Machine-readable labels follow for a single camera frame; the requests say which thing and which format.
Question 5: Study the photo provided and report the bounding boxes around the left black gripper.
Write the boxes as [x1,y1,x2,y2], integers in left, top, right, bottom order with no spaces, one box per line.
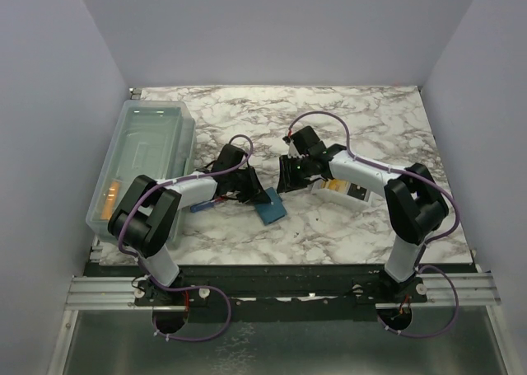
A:
[229,166,270,205]

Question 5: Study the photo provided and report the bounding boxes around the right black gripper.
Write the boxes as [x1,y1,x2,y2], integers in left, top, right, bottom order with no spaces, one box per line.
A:
[276,155,313,194]

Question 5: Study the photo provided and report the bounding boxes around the teal leather card holder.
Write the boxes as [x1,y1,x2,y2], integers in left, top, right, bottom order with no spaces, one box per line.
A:
[254,187,287,226]

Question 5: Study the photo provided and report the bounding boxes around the clear acrylic card box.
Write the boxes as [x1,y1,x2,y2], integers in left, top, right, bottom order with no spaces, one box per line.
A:
[311,179,371,211]

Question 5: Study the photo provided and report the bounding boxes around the credit cards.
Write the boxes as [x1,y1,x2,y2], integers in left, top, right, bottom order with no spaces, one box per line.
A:
[321,180,370,201]

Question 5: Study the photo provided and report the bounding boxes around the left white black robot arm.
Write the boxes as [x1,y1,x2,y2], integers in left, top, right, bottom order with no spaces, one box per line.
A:
[107,143,272,305]

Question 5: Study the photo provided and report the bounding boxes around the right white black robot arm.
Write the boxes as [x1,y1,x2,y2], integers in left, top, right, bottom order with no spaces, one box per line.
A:
[277,126,449,302]

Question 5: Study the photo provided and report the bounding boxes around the blue red screwdriver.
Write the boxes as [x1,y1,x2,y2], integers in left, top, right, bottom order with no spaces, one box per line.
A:
[190,198,226,213]

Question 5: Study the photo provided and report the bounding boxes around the clear plastic storage bin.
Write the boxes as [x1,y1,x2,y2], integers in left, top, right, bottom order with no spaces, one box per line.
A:
[85,100,197,251]

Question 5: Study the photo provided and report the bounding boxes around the orange tool in bin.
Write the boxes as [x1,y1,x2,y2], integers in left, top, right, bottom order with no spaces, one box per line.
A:
[100,180,121,220]

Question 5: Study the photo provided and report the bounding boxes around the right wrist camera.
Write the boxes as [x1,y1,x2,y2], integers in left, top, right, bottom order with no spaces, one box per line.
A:
[283,133,305,158]

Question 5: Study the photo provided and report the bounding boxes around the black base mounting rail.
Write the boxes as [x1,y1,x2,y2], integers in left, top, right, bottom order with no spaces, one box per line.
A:
[82,264,478,330]

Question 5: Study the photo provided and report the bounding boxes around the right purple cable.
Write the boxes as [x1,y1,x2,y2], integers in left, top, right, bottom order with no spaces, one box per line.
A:
[287,110,460,339]

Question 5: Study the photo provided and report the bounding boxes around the aluminium extrusion rail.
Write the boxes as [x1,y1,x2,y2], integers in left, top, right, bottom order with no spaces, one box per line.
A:
[66,273,501,311]

